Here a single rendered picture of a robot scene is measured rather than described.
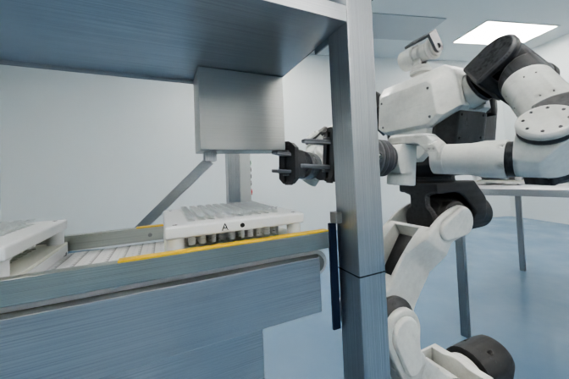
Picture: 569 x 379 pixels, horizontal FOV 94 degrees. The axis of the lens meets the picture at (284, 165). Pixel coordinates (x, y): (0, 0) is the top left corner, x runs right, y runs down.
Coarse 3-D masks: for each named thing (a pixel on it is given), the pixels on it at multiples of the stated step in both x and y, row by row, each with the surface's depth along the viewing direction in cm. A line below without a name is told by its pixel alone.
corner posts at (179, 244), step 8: (288, 224) 50; (296, 224) 50; (288, 232) 50; (296, 232) 50; (168, 240) 41; (176, 240) 41; (184, 240) 42; (168, 248) 41; (176, 248) 41; (184, 248) 42
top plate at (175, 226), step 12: (168, 216) 53; (180, 216) 52; (240, 216) 49; (252, 216) 48; (264, 216) 48; (276, 216) 48; (288, 216) 49; (300, 216) 50; (168, 228) 40; (180, 228) 41; (192, 228) 42; (204, 228) 43; (216, 228) 43; (228, 228) 44; (240, 228) 45; (252, 228) 46
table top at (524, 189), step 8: (480, 184) 165; (488, 184) 162; (496, 184) 159; (504, 184) 157; (512, 184) 154; (528, 184) 149; (560, 184) 141; (568, 184) 138; (488, 192) 136; (496, 192) 133; (504, 192) 130; (512, 192) 128; (520, 192) 126; (528, 192) 123; (536, 192) 121; (544, 192) 119; (552, 192) 117; (560, 192) 115; (568, 192) 113
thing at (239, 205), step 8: (192, 208) 56; (200, 208) 57; (208, 208) 57; (216, 208) 54; (224, 208) 54; (232, 208) 53; (240, 208) 53; (248, 208) 52; (216, 216) 49; (208, 240) 48
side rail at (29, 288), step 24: (288, 240) 46; (312, 240) 48; (96, 264) 35; (120, 264) 36; (144, 264) 37; (168, 264) 38; (192, 264) 39; (216, 264) 41; (0, 288) 31; (24, 288) 31; (48, 288) 32; (72, 288) 33; (96, 288) 34
